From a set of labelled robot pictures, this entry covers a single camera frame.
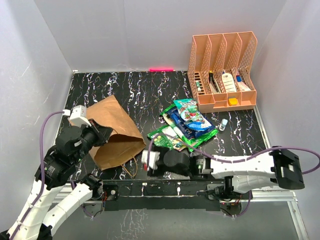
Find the blue sea salt vinegar bag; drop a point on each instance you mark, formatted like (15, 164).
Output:
(177, 121)

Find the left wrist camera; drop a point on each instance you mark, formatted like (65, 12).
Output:
(77, 116)

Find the brown paper bag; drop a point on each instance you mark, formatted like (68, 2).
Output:
(125, 141)

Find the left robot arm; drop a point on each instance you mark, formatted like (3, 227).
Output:
(38, 220)

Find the aluminium frame rail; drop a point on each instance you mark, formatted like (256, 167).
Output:
(271, 214)

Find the small white blue bottle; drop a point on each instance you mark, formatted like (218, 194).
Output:
(223, 125)

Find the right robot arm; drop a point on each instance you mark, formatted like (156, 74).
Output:
(239, 174)

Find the white tube blue cap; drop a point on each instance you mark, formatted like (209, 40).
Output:
(242, 86)

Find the pink tape strip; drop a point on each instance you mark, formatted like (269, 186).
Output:
(161, 69)

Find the green Chuba chips bag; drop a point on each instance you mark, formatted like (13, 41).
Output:
(194, 142)

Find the orange mesh file organizer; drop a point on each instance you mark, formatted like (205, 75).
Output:
(222, 53)

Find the black yellow marker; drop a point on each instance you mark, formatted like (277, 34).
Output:
(215, 89)

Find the small colourful snack packet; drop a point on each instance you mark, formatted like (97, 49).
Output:
(188, 110)

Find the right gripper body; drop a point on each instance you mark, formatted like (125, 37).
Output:
(163, 166)

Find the white blue snack packet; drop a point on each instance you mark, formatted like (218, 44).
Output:
(191, 133)

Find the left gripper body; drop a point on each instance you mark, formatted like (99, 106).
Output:
(90, 139)

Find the green white small bottles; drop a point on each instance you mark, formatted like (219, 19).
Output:
(199, 87)

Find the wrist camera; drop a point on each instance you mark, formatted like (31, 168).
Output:
(77, 116)
(150, 159)

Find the yellow block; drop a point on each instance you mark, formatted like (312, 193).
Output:
(233, 101)

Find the white lotion bottle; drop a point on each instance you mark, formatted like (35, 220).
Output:
(228, 83)

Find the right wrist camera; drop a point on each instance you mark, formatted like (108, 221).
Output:
(150, 159)

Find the blue M&M candy packet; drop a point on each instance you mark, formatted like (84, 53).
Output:
(198, 125)

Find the green snack packet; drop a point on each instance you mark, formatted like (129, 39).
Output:
(166, 138)

